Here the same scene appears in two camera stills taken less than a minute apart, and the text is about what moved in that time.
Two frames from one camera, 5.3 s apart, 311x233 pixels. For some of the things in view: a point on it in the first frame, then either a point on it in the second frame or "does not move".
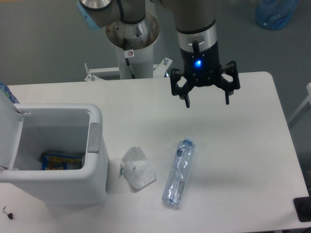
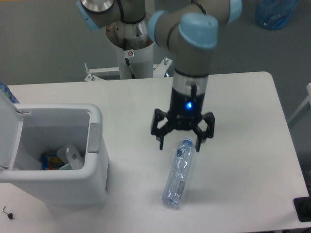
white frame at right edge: x=307 y=99 does not move
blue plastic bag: x=274 y=14 does not move
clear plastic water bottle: x=178 y=173 does not move
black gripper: x=203 y=68 to x=185 y=110
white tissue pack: x=136 y=169 to x=70 y=153
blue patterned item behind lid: x=6 y=89 does not move
